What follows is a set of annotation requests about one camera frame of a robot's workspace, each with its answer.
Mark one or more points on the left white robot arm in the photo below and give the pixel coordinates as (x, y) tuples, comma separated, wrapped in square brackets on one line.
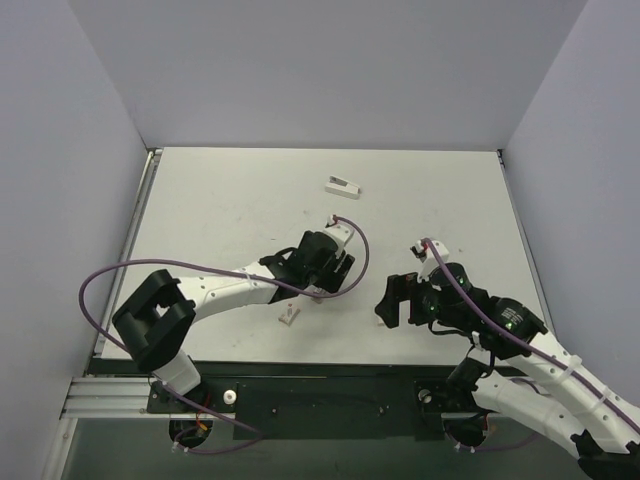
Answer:
[(154, 320)]

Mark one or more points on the aluminium frame rail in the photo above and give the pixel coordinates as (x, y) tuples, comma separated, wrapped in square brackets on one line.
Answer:
[(111, 398)]

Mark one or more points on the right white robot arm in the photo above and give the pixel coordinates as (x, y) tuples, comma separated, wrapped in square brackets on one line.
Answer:
[(568, 406)]

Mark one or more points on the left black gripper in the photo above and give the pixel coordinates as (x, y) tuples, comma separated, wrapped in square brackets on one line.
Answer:
[(338, 273)]

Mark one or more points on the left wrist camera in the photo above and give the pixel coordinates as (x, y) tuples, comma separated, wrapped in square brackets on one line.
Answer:
[(339, 233)]

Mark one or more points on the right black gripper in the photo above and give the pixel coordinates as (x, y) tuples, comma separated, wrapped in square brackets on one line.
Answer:
[(409, 298)]

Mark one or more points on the white staple box sleeve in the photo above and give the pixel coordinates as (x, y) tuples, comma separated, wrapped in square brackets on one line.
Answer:
[(343, 188)]

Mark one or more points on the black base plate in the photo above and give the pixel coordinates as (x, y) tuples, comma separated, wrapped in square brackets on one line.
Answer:
[(284, 401)]

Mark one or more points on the printed staple box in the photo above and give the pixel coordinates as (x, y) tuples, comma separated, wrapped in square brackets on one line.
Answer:
[(289, 315)]

